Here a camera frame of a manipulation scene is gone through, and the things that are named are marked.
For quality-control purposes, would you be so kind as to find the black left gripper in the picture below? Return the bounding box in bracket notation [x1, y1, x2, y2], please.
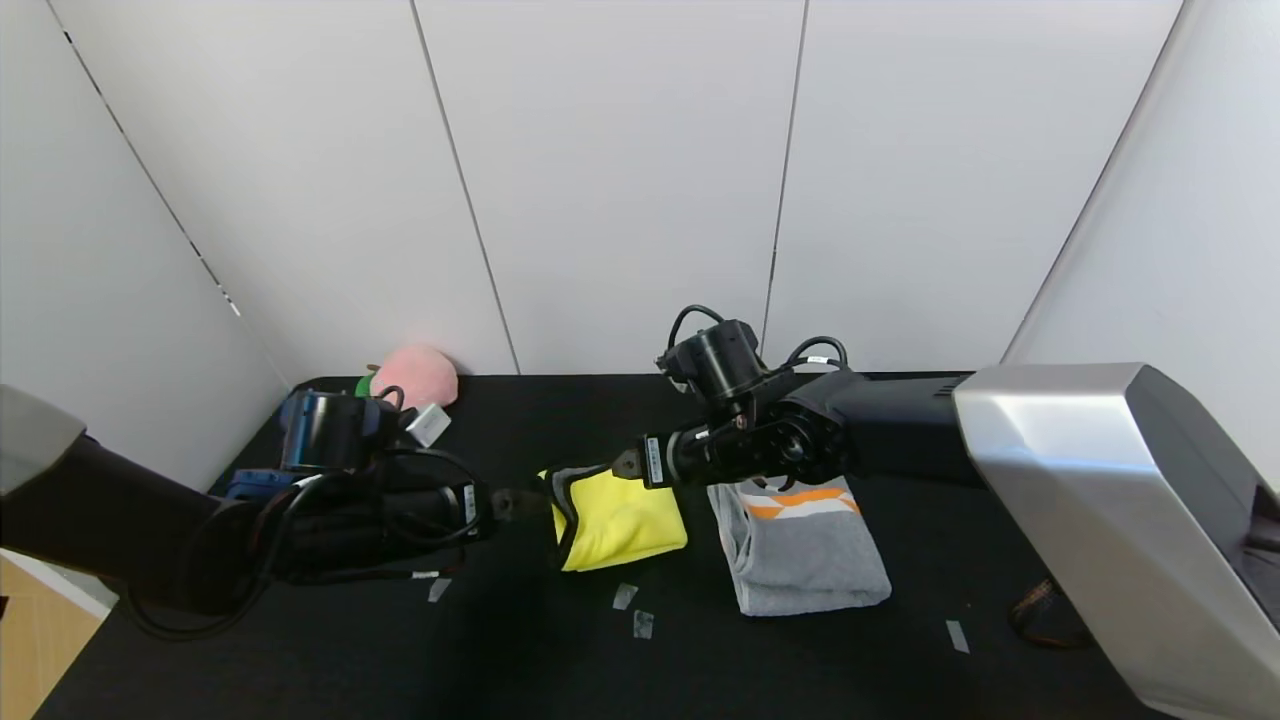
[386, 479, 551, 539]

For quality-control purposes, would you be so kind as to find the grey towel with orange marks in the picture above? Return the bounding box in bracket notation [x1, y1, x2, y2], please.
[706, 476, 893, 618]

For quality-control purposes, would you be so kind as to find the black camera cable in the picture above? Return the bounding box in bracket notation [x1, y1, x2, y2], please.
[125, 384, 493, 643]
[664, 304, 850, 373]

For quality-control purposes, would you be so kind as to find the pink plush peach toy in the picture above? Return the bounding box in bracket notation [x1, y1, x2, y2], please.
[355, 345, 461, 411]

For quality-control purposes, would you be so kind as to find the white baseboard strip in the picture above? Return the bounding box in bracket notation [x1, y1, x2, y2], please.
[0, 548, 113, 622]

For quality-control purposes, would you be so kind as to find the black right camera cable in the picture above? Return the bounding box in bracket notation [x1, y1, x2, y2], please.
[664, 304, 850, 373]

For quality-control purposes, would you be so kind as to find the black left camera cable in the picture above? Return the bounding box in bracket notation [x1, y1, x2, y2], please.
[125, 384, 493, 643]

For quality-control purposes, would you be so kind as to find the black cable loop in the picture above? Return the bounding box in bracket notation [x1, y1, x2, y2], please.
[1008, 577, 1093, 651]

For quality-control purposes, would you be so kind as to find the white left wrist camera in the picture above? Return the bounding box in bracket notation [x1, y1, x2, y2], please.
[404, 402, 454, 449]

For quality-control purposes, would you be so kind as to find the braided left arm cable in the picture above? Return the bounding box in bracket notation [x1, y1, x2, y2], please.
[295, 568, 443, 587]

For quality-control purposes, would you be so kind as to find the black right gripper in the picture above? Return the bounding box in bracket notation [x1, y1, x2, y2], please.
[611, 428, 711, 490]

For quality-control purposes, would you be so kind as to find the yellow microfibre towel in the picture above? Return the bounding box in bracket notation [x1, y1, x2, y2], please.
[539, 462, 690, 574]

